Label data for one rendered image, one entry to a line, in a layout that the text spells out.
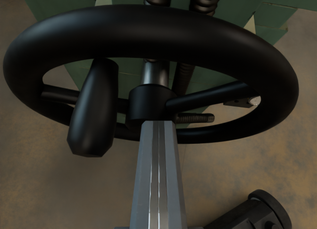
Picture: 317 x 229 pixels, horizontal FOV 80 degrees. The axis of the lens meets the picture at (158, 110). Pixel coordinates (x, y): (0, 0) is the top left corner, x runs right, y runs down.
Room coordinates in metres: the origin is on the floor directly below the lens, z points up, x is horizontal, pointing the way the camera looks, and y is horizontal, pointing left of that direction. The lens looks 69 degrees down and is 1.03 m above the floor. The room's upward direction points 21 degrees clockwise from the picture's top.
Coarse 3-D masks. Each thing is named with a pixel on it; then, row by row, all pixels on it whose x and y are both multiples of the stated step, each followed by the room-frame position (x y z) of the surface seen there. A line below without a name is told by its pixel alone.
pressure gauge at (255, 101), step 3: (258, 96) 0.25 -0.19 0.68; (249, 99) 0.25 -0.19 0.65; (252, 99) 0.25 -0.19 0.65; (255, 99) 0.25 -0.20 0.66; (258, 99) 0.25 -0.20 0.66; (249, 102) 0.25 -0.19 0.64; (252, 102) 0.25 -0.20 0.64; (255, 102) 0.25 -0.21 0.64; (258, 102) 0.25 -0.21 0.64; (255, 105) 0.25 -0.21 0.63; (258, 105) 0.25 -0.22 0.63
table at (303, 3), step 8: (96, 0) 0.15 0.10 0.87; (104, 0) 0.15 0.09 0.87; (264, 0) 0.28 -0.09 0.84; (272, 0) 0.29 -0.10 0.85; (280, 0) 0.29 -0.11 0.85; (288, 0) 0.29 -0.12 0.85; (296, 0) 0.30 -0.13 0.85; (304, 0) 0.30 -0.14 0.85; (312, 0) 0.30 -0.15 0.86; (304, 8) 0.30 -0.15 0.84; (312, 8) 0.30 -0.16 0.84; (248, 24) 0.20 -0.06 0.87
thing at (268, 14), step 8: (264, 8) 0.29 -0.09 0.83; (272, 8) 0.29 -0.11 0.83; (280, 8) 0.29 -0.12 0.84; (288, 8) 0.30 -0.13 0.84; (296, 8) 0.30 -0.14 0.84; (256, 16) 0.29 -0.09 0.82; (264, 16) 0.29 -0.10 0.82; (272, 16) 0.29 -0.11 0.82; (280, 16) 0.29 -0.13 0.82; (288, 16) 0.30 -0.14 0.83; (256, 24) 0.29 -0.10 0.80; (264, 24) 0.29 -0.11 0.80; (272, 24) 0.29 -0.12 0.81; (280, 24) 0.30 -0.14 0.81
